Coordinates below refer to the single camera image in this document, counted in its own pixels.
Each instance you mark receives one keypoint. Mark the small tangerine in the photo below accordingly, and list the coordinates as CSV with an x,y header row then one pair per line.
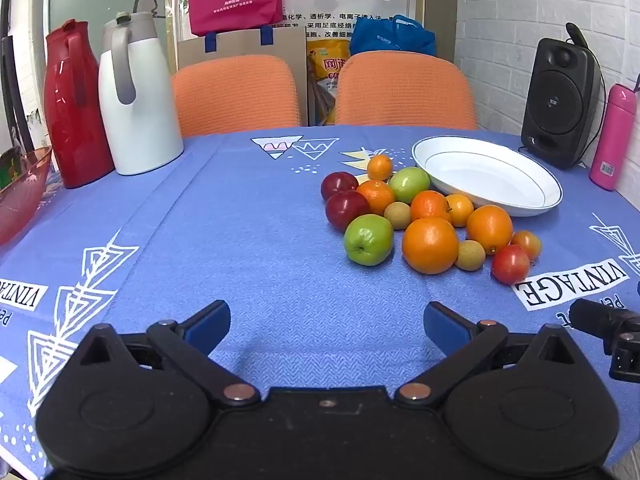
x,y
379,167

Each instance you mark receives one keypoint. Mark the small smooth orange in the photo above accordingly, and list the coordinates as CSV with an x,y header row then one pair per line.
x,y
460,210

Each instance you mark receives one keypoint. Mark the white plate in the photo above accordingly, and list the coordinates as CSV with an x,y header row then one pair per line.
x,y
480,170

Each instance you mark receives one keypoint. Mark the small red nectarine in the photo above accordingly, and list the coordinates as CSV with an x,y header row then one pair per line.
x,y
529,242
510,264

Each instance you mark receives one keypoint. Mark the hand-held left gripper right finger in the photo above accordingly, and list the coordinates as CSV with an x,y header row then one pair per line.
x,y
442,327

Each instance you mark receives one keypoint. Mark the orange fabric chair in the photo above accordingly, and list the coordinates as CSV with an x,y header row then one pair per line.
x,y
405,90
235,95

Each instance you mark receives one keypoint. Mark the blue plastic bag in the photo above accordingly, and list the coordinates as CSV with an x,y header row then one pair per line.
x,y
390,37

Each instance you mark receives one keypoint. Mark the small tan longan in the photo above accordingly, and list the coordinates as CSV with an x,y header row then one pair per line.
x,y
397,215
469,255

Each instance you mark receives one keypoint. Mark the blue printed tablecloth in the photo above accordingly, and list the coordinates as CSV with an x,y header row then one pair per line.
x,y
250,260

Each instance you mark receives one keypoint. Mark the black speaker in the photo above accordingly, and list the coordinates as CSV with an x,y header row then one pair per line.
x,y
555,105

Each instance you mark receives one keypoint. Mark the large orange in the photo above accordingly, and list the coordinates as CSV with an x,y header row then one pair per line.
x,y
430,245
489,228

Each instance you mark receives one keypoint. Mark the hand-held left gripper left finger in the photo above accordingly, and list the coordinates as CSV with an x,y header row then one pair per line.
x,y
212,325

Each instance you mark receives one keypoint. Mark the pink translucent bowl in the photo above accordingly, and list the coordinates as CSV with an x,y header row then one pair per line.
x,y
20,205

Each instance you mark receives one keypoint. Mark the white thermos jug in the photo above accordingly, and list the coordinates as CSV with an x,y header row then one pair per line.
x,y
140,130

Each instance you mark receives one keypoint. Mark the dimpled mandarin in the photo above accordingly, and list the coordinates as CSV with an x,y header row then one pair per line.
x,y
430,205
376,196

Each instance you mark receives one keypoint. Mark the dark red plum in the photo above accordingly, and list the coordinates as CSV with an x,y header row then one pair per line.
x,y
337,184
346,210

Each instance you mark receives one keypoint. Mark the pink bottle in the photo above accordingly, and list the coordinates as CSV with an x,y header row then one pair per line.
x,y
612,135

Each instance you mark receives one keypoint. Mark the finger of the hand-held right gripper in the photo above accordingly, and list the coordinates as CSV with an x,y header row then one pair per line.
x,y
625,360
597,317

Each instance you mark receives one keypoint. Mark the green apple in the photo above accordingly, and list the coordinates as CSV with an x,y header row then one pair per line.
x,y
368,239
409,184

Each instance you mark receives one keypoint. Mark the yellow snack bag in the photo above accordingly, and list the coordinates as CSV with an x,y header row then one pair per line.
x,y
325,70

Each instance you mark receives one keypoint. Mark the red thermos jug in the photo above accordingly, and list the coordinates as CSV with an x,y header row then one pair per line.
x,y
70,110

